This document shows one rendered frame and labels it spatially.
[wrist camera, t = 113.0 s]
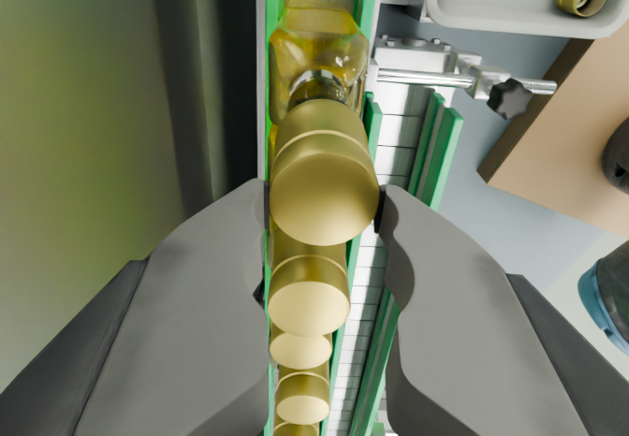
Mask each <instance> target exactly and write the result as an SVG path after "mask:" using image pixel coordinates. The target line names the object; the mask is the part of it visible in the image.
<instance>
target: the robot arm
mask: <svg viewBox="0 0 629 436"><path fill-rule="evenodd" d="M602 170H603V173H604V176H605V178H606V179H607V181H608V182H609V183H611V184H612V185H613V186H615V187H616V188H617V189H618V190H620V191H621V192H623V193H625V194H627V195H628V196H629V117H628V118H627V119H626V120H625V121H624V122H623V123H622V124H621V125H620V126H619V127H618V128H617V129H616V130H615V132H614V133H613V134H612V136H611V137H610V139H609V141H608V142H607V145H606V147H605V149H604V152H603V156H602ZM379 186H380V198H379V205H378V210H377V214H376V215H375V217H374V218H373V233H375V234H378V235H379V237H380V239H381V240H382V241H383V242H384V243H385V245H386V247H387V249H388V262H387V267H386V272H385V277H384V282H385V285H386V287H387V288H388V289H389V291H390V292H391V294H392V295H393V297H394V298H395V300H396V302H397V304H398V306H399V309H400V313H401V314H400V315H399V318H398V322H397V326H396V329H395V332H394V336H393V340H392V344H391V347H390V351H389V355H388V362H387V365H386V368H385V381H386V402H387V417H388V423H389V424H390V426H391V428H392V430H393V431H394V432H395V433H396V434H397V435H398V436H629V382H628V381H627V380H626V379H625V378H624V377H623V376H622V375H621V374H620V373H619V372H618V371H617V370H616V368H615V367H614V366H613V365H612V364H611V363H610V362H609V361H608V360H607V359H606V358H605V357H604V356H603V355H602V354H601V353H600V352H599V351H598V350H597V349H596V348H595V347H594V346H593V345H592V344H591V343H590V342H589V341H588V340H587V339H586V338H585V337H584V336H583V335H582V334H581V333H580V332H579V331H578V330H577V329H576V328H575V327H574V326H573V325H572V324H571V323H570V322H569V321H568V320H567V319H566V318H565V317H564V316H563V315H562V314H561V313H560V312H559V311H558V310H557V309H556V308H555V307H554V306H553V305H552V304H551V303H550V302H549V301H548V300H547V299H546V298H545V297H544V296H543V295H542V294H541V293H540V292H539V291H538V290H537V289H536V288H535V287H534V286H533V285H532V284H531V283H530V282H529V281H528V280H527V279H526V278H525V277H524V276H523V275H522V274H511V273H507V272H506V271H505V270H504V269H503V268H502V267H501V266H500V264H499V263H498V262H497V261H496V260H495V259H494V258H493V257H492V256H491V255H490V254H489V253H488V252H487V251H486V250H485V249H484V248H483V247H482V246H481V245H480V244H478V243H477V242H476V241H475V240H474V239H473V238H471V237H470V236H469V235H468V234H467V233H465V232H464V231H463V230H461V229H460V228H459V227H457V226H456V225H454V224H453V223H451V222H450V221H448V220H447V218H445V217H444V216H442V215H441V214H439V213H438V212H436V211H434V210H433V209H431V208H430V207H428V206H427V205H426V204H424V203H423V202H421V201H420V200H418V199H417V198H415V197H414V196H412V195H410V194H409V193H407V192H406V191H404V190H403V189H402V188H401V187H399V186H397V185H392V184H380V185H379ZM265 229H270V205H269V181H263V180H261V179H252V180H250V181H248V182H246V183H244V184H243V185H241V186H239V187H238V188H236V189H235V190H233V191H232V192H230V193H228V194H227V195H225V196H223V197H221V198H220V199H218V200H217V201H215V202H214V203H212V204H211V205H210V206H208V207H207V208H205V209H204V210H202V211H200V212H198V213H197V214H195V215H194V216H192V217H191V218H189V219H188V220H186V221H185V222H183V223H182V224H180V225H179V226H178V227H176V228H175V229H174V230H173V231H171V232H170V233H169V234H168V235H167V236H166V237H165V238H164V239H163V240H161V241H160V242H159V243H158V244H157V245H156V247H155V248H154V249H153V250H152V251H151V252H150V253H149V254H148V255H147V256H146V257H145V258H144V259H143V260H130V261H129V262H128V263H127V264H126V265H125V266H124V267H123V268H122V269H121V270H120V271H119V272H118V273H117V274H116V275H115V276H114V277H113V278H112V279H111V280H110V281H109V282H108V283H107V284H106V285H105V286H104V287H103V288H102V289H101V290H100V291H99V292H98V293H97V294H96V295H95V296H94V297H93V298H92V299H91V300H90V301H89V302H88V303H87V304H86V305H85V306H84V307H83V309H82V310H81V311H80V312H79V313H78V314H77V315H76V316H75V317H74V318H73V319H72V320H71V321H70V322H69V323H68V324H67V325H66V326H65V327H64V328H63V329H62V330H61V331H60V332H59V333H58V334H57V335H56V336H55V337H54V338H53V339H52V340H51V341H50V342H49V343H48V344H47V345H46V346H45V347H44V348H43V349H42V350H41V351H40V352H39V353H38V354H37V355H36V356H35V357H34V358H33V359H32V360H31V361H30V362H29V363H28V365H27V366H26V367H25V368H24V369H23V370H22V371H21V372H20V373H19V374H18V375H17V376H16V377H15V378H14V379H13V381H12V382H11V383H10V384H9V385H8V386H7V387H6V388H5V390H4V391H3V392H2V393H1V394H0V436H257V434H259V433H260V432H261V430H262V429H264V427H265V426H266V424H267V422H268V419H269V414H270V398H269V352H268V319H267V315H266V313H265V311H264V310H263V309H262V307H261V306H260V305H259V304H258V303H257V302H256V300H255V299H254V297H253V296H252V295H253V293H254V291H255V289H256V287H257V286H258V284H259V283H260V282H261V280H262V247H261V235H262V234H263V233H264V230H265ZM578 294H579V297H580V300H581V302H582V304H583V306H584V308H585V309H586V311H587V313H588V314H589V316H590V317H591V319H592V320H593V321H594V322H595V324H596V325H597V326H598V327H599V329H602V330H603V331H604V332H605V334H606V335H607V338H608V339H609V340H610V341H611V342H612V343H613V344H614V345H615V346H616V347H617V348H618V349H620V350H621V351H622V352H623V353H624V354H626V355H627V356H629V240H627V241H626V242H625V243H623V244H622V245H620V246H619V247H618V248H616V249H615V250H614V251H612V252H611V253H609V254H608V255H606V256H605V257H601V258H599V259H598V260H596V261H595V263H594V265H593V266H592V267H591V268H590V269H588V270H587V271H586V272H584V273H583V274H582V275H581V276H580V278H579V280H578Z"/></svg>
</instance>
